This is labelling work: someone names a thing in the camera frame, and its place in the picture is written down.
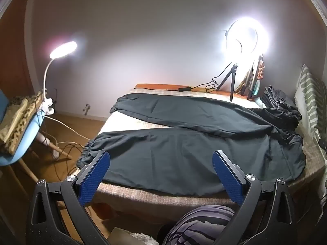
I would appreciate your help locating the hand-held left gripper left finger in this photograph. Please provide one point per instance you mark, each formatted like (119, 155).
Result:
(94, 180)

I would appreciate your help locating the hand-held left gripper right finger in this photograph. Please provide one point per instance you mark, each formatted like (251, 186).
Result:
(228, 180)

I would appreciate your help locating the dark green pants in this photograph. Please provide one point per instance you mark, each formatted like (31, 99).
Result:
(178, 145)

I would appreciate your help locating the person's leg in striped clothing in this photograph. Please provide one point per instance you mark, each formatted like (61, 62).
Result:
(199, 224)

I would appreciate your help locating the bed with beige checked blanket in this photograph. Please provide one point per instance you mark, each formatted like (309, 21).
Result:
(122, 118)

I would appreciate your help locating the blue chair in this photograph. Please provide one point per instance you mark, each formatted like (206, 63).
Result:
(28, 135)

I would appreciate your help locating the light blue folded cloth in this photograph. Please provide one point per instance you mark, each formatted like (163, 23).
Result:
(260, 103)

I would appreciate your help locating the stack of folded dark clothes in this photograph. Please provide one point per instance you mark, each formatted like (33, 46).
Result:
(278, 99)

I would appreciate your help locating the leopard print cloth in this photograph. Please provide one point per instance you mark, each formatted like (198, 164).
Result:
(23, 112)

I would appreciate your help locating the bundle of leaning sticks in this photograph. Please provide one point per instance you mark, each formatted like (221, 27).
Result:
(246, 83)

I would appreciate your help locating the red bead ornament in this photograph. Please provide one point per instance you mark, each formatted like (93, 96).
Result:
(261, 69)

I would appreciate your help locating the green striped pillow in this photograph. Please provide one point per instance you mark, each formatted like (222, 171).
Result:
(309, 94)

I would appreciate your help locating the white gooseneck clamp lamp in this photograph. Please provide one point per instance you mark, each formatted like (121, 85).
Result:
(63, 48)

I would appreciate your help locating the wall socket plug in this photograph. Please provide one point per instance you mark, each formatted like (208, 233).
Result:
(86, 108)

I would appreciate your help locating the orange wooden bed frame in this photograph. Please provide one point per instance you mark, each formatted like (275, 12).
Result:
(158, 85)

